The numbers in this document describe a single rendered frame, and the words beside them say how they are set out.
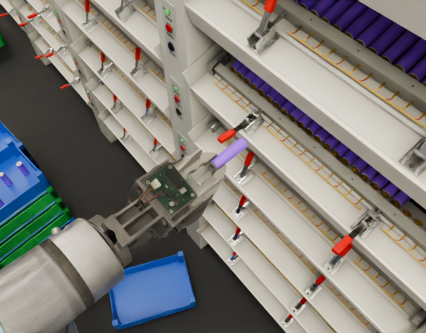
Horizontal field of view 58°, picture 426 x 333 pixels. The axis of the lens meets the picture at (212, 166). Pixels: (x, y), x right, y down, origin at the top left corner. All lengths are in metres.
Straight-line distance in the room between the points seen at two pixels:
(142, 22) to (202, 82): 0.24
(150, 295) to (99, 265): 1.14
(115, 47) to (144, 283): 0.88
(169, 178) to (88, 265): 0.13
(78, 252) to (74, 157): 1.51
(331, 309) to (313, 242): 0.23
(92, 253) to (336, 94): 0.36
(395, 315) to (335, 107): 0.45
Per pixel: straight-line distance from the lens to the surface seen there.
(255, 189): 0.87
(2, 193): 1.43
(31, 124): 2.14
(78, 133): 2.01
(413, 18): 0.41
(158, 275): 1.58
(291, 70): 0.56
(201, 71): 0.80
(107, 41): 1.24
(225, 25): 0.63
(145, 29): 0.94
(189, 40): 0.73
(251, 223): 1.04
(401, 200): 0.66
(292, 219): 0.85
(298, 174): 0.68
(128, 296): 1.58
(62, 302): 0.44
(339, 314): 1.01
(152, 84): 1.08
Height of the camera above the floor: 1.50
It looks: 57 degrees down
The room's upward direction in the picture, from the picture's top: straight up
